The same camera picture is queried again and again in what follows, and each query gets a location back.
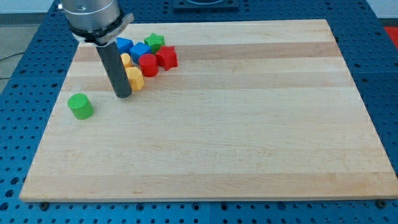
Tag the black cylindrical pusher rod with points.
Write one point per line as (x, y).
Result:
(115, 70)

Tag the blue triangle block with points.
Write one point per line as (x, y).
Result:
(124, 45)

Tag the yellow cylinder block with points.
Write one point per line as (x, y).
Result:
(126, 60)

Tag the blue cube block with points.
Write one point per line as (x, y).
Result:
(139, 50)

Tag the yellow hexagon block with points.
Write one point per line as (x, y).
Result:
(135, 78)

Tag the red cylinder block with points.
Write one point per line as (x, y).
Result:
(148, 64)

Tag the green star block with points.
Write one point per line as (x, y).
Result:
(155, 42)

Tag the red star block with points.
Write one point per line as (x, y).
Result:
(167, 57)

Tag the green cylinder block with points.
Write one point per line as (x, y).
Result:
(80, 106)

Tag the wooden board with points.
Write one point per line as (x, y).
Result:
(258, 110)

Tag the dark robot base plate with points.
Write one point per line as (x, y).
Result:
(182, 5)

